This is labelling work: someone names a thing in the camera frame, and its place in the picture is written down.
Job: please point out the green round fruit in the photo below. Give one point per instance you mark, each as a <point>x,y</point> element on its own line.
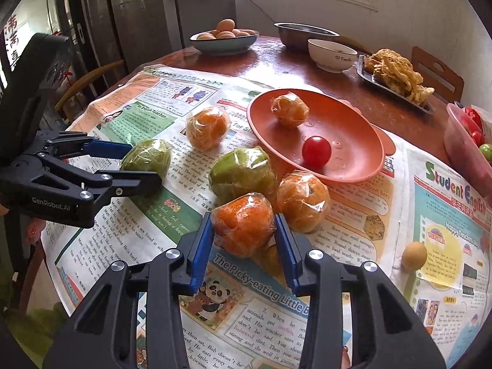
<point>486,152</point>

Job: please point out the red cherry tomato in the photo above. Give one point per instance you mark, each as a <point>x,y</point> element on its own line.
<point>316,152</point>

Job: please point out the grey refrigerator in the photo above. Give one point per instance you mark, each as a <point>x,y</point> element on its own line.
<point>146,15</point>

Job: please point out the grey metal tray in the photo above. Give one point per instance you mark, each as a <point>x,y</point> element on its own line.
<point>374,82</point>

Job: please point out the small brown round fruit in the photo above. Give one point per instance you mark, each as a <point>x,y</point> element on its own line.
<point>414,255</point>

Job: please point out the stainless steel bowl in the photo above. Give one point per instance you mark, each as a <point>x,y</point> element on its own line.
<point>296,38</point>

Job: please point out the pink plastic container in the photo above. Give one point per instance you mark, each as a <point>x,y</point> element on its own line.
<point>461,150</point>

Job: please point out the wooden chair with cutout back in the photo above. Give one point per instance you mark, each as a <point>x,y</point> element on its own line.
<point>438,73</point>

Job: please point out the small green fruit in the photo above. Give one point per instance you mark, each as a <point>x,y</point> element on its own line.
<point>146,159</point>

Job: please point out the white ceramic bowl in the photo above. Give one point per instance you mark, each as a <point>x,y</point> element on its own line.
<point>326,61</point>

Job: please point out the person's green clothing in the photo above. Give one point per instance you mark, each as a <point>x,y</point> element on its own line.
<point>34,338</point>

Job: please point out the large green fruit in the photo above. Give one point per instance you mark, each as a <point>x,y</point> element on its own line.
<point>242,175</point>

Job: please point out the pile of red tomatoes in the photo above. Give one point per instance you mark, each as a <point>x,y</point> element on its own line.
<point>476,136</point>

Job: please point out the curved wooden chair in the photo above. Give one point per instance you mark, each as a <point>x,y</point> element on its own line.
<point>92,75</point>

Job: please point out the colourful printed newspaper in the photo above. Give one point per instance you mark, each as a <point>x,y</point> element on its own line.
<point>115,238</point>
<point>442,207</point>

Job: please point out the plastic-wrapped orange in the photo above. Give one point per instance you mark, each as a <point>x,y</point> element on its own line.
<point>207,127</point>
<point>289,109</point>
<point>301,201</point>
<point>244,230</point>

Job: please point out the fried battered food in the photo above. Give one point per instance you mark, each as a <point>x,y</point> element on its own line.
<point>396,73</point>

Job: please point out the pile of brown eggs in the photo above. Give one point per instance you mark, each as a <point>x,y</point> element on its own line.
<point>226,26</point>

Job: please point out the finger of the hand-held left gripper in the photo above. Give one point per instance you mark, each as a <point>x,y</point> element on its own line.
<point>138,182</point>
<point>103,148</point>

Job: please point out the orange plastic plate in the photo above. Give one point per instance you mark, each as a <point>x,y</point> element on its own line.
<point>346,130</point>

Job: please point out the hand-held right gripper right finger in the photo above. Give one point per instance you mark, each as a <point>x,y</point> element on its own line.
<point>286,250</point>

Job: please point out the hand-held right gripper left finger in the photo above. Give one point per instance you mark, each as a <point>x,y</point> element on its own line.
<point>201,250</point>

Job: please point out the green-rimmed ceramic bowl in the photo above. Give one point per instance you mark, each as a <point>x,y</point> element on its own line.
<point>223,48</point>

